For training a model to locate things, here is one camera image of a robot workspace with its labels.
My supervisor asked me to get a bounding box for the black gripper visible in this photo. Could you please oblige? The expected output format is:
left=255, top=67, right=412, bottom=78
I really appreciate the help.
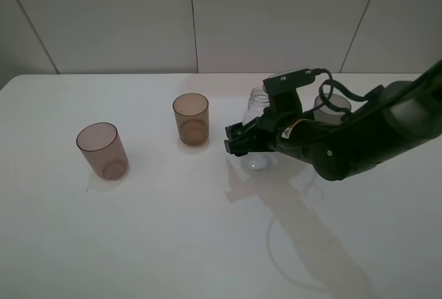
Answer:
left=224, top=110, right=355, bottom=181

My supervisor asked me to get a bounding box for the clear plastic water bottle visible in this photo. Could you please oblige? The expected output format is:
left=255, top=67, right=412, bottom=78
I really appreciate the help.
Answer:
left=241, top=87, right=270, bottom=173

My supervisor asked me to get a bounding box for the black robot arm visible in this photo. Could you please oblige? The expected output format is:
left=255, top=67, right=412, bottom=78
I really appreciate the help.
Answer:
left=224, top=62, right=441, bottom=181

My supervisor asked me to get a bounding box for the brown translucent plastic cup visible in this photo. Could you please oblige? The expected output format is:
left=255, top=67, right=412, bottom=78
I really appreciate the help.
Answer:
left=172, top=93, right=209, bottom=146

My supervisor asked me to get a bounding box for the grey translucent plastic cup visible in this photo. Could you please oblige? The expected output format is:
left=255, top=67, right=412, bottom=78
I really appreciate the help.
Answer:
left=314, top=93, right=352, bottom=125

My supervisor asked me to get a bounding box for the pink translucent plastic cup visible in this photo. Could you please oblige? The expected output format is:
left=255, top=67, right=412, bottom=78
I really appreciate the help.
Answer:
left=76, top=122, right=128, bottom=180

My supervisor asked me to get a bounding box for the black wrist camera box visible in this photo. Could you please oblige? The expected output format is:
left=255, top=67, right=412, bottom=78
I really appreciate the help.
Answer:
left=263, top=68, right=316, bottom=115

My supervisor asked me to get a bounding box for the black camera cable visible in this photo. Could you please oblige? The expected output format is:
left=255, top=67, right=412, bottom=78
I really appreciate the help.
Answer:
left=310, top=67, right=369, bottom=115

